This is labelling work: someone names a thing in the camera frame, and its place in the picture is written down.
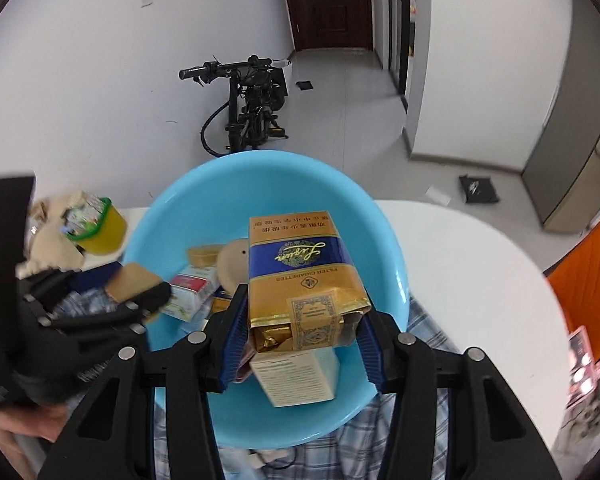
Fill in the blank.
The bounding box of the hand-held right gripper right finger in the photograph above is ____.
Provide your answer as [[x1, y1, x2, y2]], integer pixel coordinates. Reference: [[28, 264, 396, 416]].
[[356, 312, 563, 480]]

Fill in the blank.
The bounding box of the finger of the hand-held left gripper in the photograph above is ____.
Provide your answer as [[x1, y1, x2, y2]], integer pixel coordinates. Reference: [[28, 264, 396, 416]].
[[40, 281, 173, 336], [17, 260, 123, 311]]

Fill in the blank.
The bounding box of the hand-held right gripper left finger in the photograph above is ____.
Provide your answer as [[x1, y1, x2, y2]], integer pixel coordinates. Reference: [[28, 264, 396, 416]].
[[37, 284, 251, 480]]

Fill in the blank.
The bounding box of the tan cardboard box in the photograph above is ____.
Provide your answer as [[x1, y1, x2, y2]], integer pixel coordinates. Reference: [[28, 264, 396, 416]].
[[105, 263, 163, 326]]

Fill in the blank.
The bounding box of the gold blue cigarette pack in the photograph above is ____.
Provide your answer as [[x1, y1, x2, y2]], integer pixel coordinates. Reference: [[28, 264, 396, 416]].
[[247, 215, 373, 353]]

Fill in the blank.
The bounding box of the blue plastic basin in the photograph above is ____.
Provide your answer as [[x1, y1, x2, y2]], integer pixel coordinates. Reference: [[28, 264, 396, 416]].
[[122, 150, 411, 450]]

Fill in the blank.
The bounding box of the person's left hand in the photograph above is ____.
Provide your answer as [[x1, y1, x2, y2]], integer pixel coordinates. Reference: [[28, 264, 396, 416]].
[[0, 402, 70, 445]]

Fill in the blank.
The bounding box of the beige plush toy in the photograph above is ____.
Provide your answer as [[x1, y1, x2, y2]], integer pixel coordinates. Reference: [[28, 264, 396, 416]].
[[17, 192, 86, 278]]

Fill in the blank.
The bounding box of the red white box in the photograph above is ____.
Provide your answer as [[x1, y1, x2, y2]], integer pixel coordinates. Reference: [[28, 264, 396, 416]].
[[161, 265, 221, 322]]

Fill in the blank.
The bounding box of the yellow bin with green rim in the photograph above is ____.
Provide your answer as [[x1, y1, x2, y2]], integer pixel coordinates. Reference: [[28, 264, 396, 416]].
[[62, 196, 128, 256]]

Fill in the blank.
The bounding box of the white printed carton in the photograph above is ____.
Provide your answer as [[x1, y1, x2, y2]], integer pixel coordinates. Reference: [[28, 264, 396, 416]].
[[250, 347, 340, 408]]

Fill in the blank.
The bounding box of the tan round bottle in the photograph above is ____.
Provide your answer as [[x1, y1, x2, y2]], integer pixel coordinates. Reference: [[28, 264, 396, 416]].
[[216, 239, 251, 291]]

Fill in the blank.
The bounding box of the blue plaid cloth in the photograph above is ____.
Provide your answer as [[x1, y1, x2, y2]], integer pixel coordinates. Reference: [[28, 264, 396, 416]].
[[55, 287, 463, 480]]

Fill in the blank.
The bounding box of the black bag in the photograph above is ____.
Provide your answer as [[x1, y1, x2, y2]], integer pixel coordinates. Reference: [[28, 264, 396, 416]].
[[458, 174, 501, 206]]

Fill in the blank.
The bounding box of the pink phone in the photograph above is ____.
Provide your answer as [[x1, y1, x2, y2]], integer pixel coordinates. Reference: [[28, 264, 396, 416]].
[[565, 325, 600, 408]]

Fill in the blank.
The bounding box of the black electric bike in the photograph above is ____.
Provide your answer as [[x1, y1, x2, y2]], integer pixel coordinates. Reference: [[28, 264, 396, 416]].
[[179, 55, 293, 158]]

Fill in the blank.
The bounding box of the orange chair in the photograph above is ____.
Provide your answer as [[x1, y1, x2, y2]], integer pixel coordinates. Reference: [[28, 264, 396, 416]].
[[545, 210, 600, 361]]

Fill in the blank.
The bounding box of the grey gold fridge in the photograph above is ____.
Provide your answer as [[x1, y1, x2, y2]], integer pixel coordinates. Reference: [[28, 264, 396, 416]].
[[522, 105, 600, 233]]

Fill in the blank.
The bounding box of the black framed glass door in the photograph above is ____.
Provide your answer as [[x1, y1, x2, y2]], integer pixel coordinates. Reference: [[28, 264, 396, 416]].
[[386, 0, 413, 98]]

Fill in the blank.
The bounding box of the dark brown door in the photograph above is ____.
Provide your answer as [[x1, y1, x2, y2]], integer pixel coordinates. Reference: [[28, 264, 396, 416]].
[[280, 0, 374, 52]]

